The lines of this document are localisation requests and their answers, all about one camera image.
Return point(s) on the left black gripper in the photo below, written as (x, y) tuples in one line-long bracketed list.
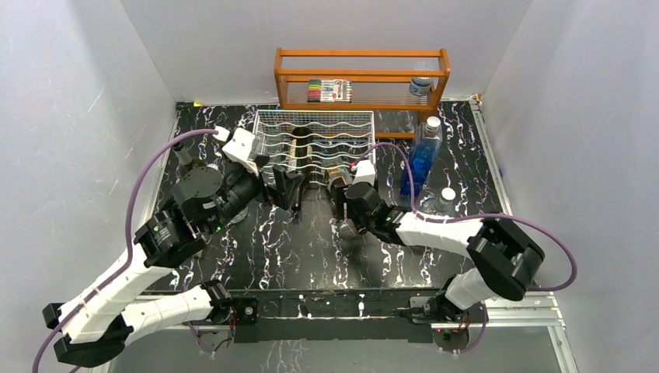
[(286, 185)]

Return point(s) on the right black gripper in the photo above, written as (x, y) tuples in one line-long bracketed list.
[(340, 198)]

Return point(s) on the dark green wine bottle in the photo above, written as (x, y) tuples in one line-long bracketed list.
[(300, 150)]

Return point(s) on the square bottle brown label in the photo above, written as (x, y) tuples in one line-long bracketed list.
[(338, 175)]

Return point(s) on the clear bottle black label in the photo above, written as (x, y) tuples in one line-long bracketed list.
[(441, 204)]

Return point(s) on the blue glass bottle white cap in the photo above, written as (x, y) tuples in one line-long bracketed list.
[(423, 152)]

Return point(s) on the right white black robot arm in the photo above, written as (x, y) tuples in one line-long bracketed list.
[(505, 258)]

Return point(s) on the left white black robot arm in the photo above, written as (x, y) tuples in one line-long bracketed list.
[(94, 328)]

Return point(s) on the dark wine bottle left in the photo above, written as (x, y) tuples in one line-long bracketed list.
[(186, 161)]

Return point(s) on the pack of coloured markers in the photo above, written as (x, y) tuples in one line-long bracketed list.
[(330, 91)]

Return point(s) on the orange wooden shelf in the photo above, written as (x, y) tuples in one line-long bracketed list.
[(380, 78)]

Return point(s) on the small white blue jar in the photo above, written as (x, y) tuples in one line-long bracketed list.
[(420, 86)]

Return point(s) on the white wire wine rack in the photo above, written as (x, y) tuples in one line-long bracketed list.
[(342, 136)]

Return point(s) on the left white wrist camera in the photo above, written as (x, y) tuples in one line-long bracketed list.
[(244, 147)]

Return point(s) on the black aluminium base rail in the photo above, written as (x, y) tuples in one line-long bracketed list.
[(372, 314)]

